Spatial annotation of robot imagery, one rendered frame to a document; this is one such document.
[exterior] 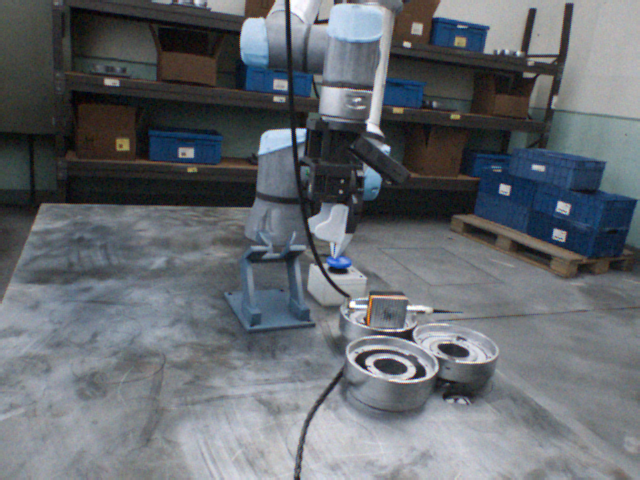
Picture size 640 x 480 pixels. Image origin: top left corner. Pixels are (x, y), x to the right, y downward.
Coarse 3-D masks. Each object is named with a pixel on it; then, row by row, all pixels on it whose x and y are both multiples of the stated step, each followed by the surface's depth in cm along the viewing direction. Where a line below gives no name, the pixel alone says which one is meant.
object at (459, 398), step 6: (450, 390) 64; (456, 390) 64; (462, 390) 64; (444, 396) 63; (450, 396) 62; (456, 396) 62; (462, 396) 63; (468, 396) 63; (474, 396) 63; (450, 402) 62; (456, 402) 62; (462, 402) 62; (468, 402) 62
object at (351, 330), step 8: (360, 304) 78; (344, 312) 75; (344, 320) 71; (352, 320) 70; (360, 320) 73; (408, 320) 75; (416, 320) 72; (344, 328) 71; (352, 328) 70; (360, 328) 69; (368, 328) 69; (376, 328) 72; (384, 328) 72; (392, 328) 72; (408, 328) 70; (344, 336) 73; (352, 336) 70; (360, 336) 69; (368, 336) 69; (392, 336) 69; (400, 336) 69; (408, 336) 70
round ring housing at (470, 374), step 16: (416, 336) 70; (432, 336) 71; (448, 336) 72; (464, 336) 72; (480, 336) 70; (432, 352) 64; (448, 352) 70; (464, 352) 69; (496, 352) 66; (464, 368) 63; (480, 368) 63; (464, 384) 64; (480, 384) 65
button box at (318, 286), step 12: (312, 264) 89; (324, 264) 89; (312, 276) 88; (336, 276) 84; (348, 276) 85; (360, 276) 85; (312, 288) 88; (324, 288) 83; (348, 288) 84; (360, 288) 85; (324, 300) 84; (336, 300) 84
